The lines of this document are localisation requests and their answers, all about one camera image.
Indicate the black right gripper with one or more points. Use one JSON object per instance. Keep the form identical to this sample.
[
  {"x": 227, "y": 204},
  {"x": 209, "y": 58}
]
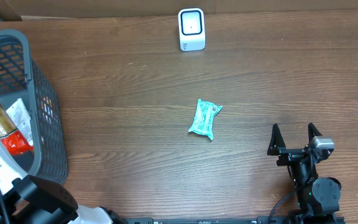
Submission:
[{"x": 277, "y": 146}]

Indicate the white tube gold cap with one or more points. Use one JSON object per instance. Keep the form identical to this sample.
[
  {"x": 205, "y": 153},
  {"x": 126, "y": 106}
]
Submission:
[{"x": 21, "y": 118}]

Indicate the orange pasta packet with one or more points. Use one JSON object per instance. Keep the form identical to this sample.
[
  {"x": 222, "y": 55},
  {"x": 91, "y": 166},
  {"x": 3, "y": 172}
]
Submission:
[{"x": 11, "y": 137}]

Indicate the teal snack packet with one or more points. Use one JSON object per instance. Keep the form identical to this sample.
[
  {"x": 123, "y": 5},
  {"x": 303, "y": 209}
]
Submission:
[{"x": 204, "y": 118}]

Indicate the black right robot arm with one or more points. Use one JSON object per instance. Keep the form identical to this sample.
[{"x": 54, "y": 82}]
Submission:
[{"x": 318, "y": 197}]

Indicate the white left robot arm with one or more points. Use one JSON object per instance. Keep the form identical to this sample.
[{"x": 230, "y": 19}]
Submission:
[{"x": 25, "y": 198}]

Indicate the white barcode scanner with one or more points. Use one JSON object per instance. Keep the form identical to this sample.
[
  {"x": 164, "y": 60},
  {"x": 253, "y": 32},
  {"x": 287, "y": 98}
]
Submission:
[{"x": 191, "y": 28}]

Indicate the grey plastic mesh basket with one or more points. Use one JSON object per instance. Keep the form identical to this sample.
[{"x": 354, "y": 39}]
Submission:
[{"x": 21, "y": 78}]

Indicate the cardboard back wall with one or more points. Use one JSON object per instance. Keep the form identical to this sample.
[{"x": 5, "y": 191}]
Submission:
[{"x": 11, "y": 10}]

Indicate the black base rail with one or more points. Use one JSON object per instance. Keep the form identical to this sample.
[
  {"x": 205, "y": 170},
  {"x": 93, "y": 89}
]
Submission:
[{"x": 258, "y": 220}]

